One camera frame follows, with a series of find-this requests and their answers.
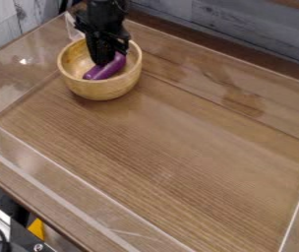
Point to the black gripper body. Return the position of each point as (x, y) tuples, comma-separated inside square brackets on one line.
[(101, 19)]

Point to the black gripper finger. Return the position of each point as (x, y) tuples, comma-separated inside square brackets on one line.
[(93, 46), (107, 49)]

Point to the purple toy eggplant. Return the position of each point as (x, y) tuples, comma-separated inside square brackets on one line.
[(103, 72)]

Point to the brown wooden bowl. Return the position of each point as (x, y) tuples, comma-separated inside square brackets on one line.
[(74, 63)]

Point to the clear acrylic back barrier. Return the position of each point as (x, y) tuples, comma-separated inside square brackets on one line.
[(242, 86)]

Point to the clear acrylic barrier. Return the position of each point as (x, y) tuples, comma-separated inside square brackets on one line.
[(242, 86), (76, 208)]

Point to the clear acrylic front barrier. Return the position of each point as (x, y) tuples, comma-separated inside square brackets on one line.
[(76, 208)]

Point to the yellow black device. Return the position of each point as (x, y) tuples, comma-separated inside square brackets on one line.
[(26, 239)]

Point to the clear acrylic corner bracket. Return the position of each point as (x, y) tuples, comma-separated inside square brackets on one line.
[(69, 24)]

